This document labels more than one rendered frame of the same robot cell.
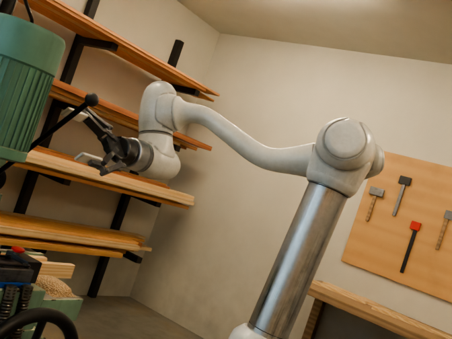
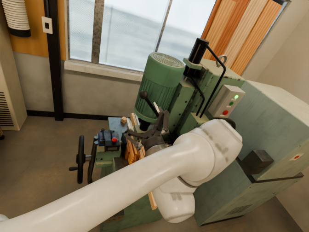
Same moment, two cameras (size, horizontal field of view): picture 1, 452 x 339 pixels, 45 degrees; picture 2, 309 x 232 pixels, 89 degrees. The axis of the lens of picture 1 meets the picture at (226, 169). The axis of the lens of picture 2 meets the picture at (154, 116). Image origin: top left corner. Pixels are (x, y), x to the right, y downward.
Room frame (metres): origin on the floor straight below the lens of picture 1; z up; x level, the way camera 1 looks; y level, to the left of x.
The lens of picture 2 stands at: (1.65, -0.08, 1.71)
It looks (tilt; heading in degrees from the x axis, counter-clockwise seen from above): 35 degrees down; 118
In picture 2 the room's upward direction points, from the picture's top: 21 degrees clockwise
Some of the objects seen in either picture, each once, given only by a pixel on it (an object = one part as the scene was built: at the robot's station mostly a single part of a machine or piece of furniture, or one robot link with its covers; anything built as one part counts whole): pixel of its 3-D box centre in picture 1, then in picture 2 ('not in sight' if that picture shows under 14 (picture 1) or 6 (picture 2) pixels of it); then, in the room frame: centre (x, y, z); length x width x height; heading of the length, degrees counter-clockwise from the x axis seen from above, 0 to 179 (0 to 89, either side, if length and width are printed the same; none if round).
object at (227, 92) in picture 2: not in sight; (225, 101); (1.57, 0.74, 1.40); 0.10 x 0.06 x 0.16; 58
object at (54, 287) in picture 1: (51, 282); not in sight; (1.45, 0.34, 0.91); 0.12 x 0.09 x 0.03; 58
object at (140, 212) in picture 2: not in sight; (135, 185); (1.34, 0.65, 0.35); 0.58 x 0.45 x 0.71; 58
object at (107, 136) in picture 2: (9, 266); (108, 139); (1.18, 0.37, 0.99); 0.13 x 0.11 x 0.06; 148
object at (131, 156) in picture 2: not in sight; (128, 147); (1.27, 0.47, 0.94); 0.20 x 0.02 x 0.08; 148
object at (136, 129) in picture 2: not in sight; (144, 133); (1.29, 0.56, 1.03); 0.14 x 0.07 x 0.09; 58
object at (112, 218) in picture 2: not in sight; (112, 212); (1.43, 0.28, 0.58); 0.12 x 0.08 x 0.08; 58
